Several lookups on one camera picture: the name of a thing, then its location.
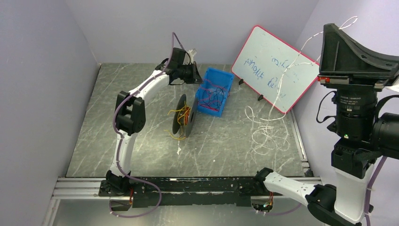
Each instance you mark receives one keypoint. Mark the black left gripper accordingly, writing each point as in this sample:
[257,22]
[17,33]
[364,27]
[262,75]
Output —
[192,73]

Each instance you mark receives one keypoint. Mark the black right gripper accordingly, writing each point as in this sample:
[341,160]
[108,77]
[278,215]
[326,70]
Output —
[352,79]

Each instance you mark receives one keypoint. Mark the blue plastic bin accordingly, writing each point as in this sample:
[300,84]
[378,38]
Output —
[214,91]

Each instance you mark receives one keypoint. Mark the grey perforated cable spool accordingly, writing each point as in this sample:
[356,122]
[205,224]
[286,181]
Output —
[184,117]

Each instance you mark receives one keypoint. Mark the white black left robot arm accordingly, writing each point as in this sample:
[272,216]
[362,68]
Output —
[129,117]

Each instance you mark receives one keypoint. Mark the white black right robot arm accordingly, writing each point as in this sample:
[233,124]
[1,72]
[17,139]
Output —
[356,164]

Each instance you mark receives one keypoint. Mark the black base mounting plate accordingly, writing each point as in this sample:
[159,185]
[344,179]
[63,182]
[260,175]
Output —
[180,191]

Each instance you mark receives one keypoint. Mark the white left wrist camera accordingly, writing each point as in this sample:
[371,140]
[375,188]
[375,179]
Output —
[191,54]

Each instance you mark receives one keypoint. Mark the white board red frame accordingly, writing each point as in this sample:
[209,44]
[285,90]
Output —
[274,69]

